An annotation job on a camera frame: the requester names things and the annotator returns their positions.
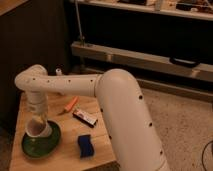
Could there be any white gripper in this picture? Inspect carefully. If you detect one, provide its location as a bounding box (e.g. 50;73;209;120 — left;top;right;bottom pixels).
26;92;48;124

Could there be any small white bottle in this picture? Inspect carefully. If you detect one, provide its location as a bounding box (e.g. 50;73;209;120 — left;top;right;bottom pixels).
55;68;63;76

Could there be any blue sponge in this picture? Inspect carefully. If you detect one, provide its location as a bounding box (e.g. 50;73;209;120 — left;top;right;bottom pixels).
77;134;94;158

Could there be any black handle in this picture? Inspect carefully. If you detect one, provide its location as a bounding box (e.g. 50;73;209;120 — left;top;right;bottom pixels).
169;57;200;68

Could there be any white ceramic cup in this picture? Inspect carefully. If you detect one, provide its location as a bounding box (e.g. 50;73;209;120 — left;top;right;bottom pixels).
25;119;52;138

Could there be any orange carrot toy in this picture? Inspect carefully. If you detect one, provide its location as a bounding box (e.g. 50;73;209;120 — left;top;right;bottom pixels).
58;96;78;115

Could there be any wooden table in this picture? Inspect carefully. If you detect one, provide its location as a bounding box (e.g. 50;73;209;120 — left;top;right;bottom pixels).
9;94;118;171

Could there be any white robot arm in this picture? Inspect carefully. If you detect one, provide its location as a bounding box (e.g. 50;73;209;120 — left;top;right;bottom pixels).
15;65;170;171

